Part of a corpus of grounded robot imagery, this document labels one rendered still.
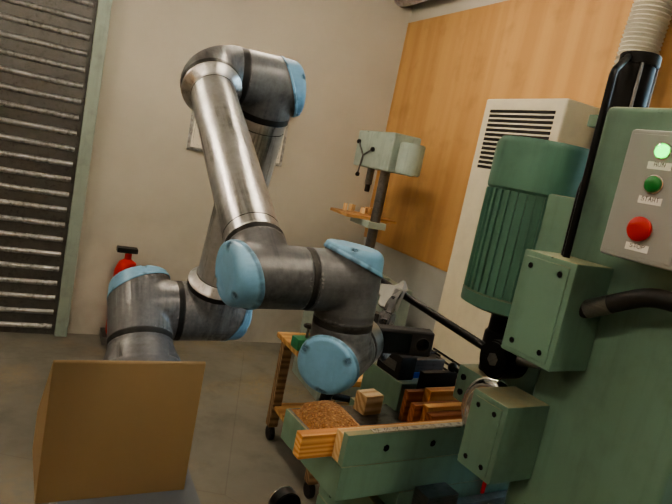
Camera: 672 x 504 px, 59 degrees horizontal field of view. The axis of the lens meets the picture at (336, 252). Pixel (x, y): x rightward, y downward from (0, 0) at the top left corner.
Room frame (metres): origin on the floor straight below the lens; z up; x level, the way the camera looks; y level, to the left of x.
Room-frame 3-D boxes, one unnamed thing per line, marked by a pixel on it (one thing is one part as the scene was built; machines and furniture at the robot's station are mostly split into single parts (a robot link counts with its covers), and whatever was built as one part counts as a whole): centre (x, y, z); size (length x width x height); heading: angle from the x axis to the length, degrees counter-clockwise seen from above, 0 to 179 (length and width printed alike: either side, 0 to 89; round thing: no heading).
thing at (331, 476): (1.16, -0.25, 0.87); 0.61 x 0.30 x 0.06; 122
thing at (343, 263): (0.85, -0.02, 1.19); 0.12 x 0.09 x 0.12; 118
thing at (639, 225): (0.72, -0.35, 1.36); 0.03 x 0.01 x 0.03; 32
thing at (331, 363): (0.87, -0.03, 1.08); 0.12 x 0.09 x 0.10; 162
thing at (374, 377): (1.24, -0.21, 0.91); 0.15 x 0.14 x 0.09; 122
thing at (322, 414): (1.02, -0.05, 0.92); 0.14 x 0.09 x 0.04; 32
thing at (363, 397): (1.12, -0.12, 0.92); 0.04 x 0.03 x 0.04; 128
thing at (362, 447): (1.04, -0.33, 0.93); 0.60 x 0.02 x 0.06; 122
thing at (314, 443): (1.06, -0.28, 0.92); 0.67 x 0.02 x 0.04; 122
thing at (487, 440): (0.85, -0.30, 1.02); 0.09 x 0.07 x 0.12; 122
